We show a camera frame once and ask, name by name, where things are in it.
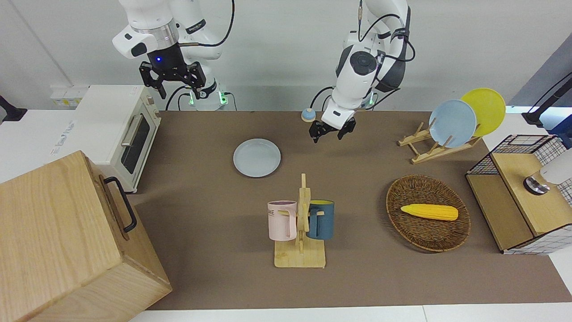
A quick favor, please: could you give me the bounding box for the pink mug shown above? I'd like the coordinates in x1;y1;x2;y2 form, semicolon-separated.
267;200;298;241

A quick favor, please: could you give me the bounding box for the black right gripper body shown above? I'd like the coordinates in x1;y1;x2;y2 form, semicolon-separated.
147;42;192;83

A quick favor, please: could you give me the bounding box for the black camera stand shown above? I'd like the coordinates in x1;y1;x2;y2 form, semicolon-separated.
522;74;572;126

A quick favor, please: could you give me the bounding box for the dark blue mug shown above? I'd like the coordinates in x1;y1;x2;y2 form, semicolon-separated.
307;200;335;240

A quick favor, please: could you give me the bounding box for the brown wicker basket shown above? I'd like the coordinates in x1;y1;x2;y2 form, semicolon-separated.
386;174;471;253

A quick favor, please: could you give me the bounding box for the white toaster oven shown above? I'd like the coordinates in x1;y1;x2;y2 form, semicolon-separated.
49;85;161;194

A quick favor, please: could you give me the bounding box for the black clamp mount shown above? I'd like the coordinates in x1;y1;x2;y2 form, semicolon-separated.
0;95;27;123

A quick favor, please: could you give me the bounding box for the yellow corn cob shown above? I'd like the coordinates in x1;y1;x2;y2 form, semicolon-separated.
400;203;459;221

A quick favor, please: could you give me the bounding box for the large wooden box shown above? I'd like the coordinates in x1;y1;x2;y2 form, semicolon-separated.
0;151;172;322

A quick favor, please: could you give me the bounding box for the wooden mug tree stand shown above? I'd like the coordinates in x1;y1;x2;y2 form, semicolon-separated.
274;174;326;269

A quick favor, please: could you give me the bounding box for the wire grid wooden shelf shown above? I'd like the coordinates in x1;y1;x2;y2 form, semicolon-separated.
466;134;572;255

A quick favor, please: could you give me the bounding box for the white wall socket strip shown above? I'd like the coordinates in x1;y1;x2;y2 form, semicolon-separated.
50;85;90;108

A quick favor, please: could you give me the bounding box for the wooden plate rack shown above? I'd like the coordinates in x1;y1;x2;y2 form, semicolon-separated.
398;122;483;165

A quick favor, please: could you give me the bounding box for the gray ceramic plate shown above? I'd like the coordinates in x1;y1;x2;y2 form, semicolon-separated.
233;138;282;178

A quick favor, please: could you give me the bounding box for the yellow plate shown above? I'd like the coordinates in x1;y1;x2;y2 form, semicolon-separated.
460;88;506;137

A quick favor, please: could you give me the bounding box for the light blue plate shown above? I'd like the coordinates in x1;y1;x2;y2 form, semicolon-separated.
429;99;477;148

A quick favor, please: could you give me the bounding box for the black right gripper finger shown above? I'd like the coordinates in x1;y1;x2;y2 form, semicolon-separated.
139;62;167;100
187;63;207;99

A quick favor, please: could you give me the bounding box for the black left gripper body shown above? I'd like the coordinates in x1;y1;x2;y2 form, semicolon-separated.
313;117;357;135

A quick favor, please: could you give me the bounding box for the black box handle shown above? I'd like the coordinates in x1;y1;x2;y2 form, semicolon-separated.
104;177;138;233

